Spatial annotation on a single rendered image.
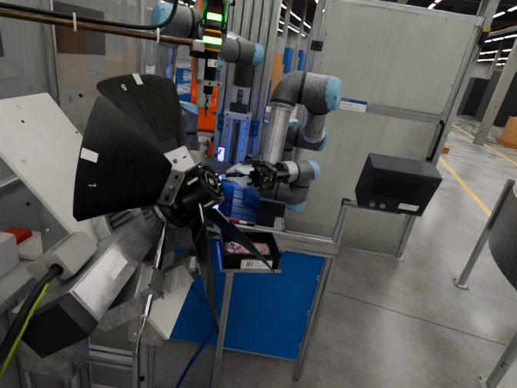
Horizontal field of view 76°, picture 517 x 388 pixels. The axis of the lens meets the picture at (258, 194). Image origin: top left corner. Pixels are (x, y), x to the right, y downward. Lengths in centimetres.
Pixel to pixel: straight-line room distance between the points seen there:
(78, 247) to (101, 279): 9
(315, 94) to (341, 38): 151
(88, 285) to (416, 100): 260
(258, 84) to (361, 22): 119
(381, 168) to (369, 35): 160
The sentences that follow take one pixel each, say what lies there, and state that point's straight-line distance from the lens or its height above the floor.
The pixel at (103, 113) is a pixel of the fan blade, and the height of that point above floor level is 141.
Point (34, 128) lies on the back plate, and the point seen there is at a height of 130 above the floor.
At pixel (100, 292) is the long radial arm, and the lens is 68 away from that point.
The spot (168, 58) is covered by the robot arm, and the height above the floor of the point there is 146.
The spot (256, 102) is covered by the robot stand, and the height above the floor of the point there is 130.
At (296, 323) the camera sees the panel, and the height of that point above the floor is 37.
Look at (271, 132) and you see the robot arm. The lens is 123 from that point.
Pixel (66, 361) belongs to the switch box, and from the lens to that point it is 115.
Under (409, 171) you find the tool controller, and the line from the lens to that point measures 134.
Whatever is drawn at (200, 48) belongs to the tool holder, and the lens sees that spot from 88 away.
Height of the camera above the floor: 155
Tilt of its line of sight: 23 degrees down
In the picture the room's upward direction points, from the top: 9 degrees clockwise
